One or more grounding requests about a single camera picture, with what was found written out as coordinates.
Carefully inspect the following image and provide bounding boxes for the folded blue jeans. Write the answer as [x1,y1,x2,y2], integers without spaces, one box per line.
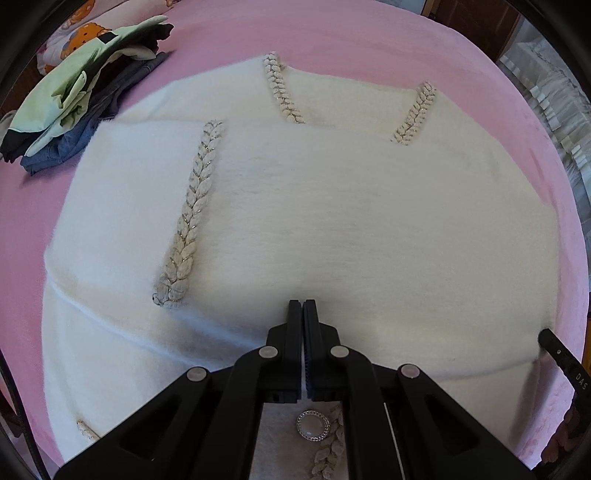
[21,51,169,176]

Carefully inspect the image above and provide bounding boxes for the lace covered furniture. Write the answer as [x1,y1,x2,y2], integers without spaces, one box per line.
[498,18,591,210]

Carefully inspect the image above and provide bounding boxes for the white fuzzy cardigan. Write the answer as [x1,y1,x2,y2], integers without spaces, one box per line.
[41,53,561,480]

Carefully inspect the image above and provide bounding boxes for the stack of folded clothes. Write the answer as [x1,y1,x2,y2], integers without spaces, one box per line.
[0,23,175,163]

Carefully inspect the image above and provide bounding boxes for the folded light green garment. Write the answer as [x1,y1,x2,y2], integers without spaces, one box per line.
[7,15,169,153]

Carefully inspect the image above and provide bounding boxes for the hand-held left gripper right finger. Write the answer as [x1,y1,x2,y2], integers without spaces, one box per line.
[302,299,536,480]

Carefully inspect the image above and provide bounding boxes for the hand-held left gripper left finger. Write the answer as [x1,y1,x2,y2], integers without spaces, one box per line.
[54,299,303,480]

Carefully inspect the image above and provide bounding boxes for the black cable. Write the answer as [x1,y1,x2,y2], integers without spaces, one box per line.
[0,348,48,480]

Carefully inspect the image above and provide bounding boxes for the brown wooden door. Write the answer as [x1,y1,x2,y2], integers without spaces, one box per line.
[429,0,523,62]

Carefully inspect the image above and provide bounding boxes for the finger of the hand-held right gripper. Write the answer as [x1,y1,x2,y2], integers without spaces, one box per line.
[539,328,591,403]

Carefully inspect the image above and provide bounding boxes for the rolled bear print quilt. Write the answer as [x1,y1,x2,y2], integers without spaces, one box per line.
[36,0,116,77]

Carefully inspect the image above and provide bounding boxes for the pink bed blanket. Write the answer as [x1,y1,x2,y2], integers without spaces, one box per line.
[0,0,591,480]

